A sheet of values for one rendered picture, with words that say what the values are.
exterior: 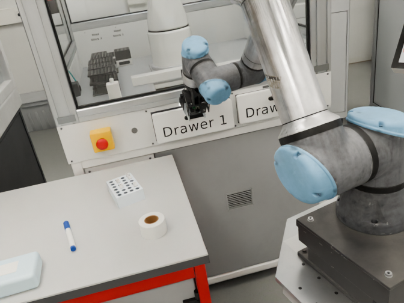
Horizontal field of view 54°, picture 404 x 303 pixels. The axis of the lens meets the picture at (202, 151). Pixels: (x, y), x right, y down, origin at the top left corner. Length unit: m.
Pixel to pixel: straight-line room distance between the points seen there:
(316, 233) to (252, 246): 1.00
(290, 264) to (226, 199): 0.77
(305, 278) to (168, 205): 0.47
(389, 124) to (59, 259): 0.83
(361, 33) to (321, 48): 3.62
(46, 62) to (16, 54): 3.44
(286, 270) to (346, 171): 0.30
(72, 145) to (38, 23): 0.41
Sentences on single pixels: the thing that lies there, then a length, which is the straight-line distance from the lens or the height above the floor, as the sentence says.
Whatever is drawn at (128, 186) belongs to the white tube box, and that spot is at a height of 0.80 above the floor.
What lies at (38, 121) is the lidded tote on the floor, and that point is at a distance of 4.46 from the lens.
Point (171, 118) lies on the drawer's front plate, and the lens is 1.40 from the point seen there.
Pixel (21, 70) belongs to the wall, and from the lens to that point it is 4.84.
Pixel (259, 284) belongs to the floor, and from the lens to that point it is 1.96.
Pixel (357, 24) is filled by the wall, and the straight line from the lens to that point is 5.12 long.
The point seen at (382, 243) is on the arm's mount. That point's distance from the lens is 0.85.
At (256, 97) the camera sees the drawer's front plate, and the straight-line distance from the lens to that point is 1.47.
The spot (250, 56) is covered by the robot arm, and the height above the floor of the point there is 1.15.
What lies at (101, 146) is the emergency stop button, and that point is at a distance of 1.38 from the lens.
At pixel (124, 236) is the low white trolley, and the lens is 1.10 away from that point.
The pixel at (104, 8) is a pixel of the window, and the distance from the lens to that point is 1.36.
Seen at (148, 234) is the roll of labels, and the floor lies 0.78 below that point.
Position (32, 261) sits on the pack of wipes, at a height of 0.80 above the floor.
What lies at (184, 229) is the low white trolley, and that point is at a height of 0.76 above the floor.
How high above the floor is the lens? 1.40
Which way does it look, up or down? 26 degrees down
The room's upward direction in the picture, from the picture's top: 9 degrees counter-clockwise
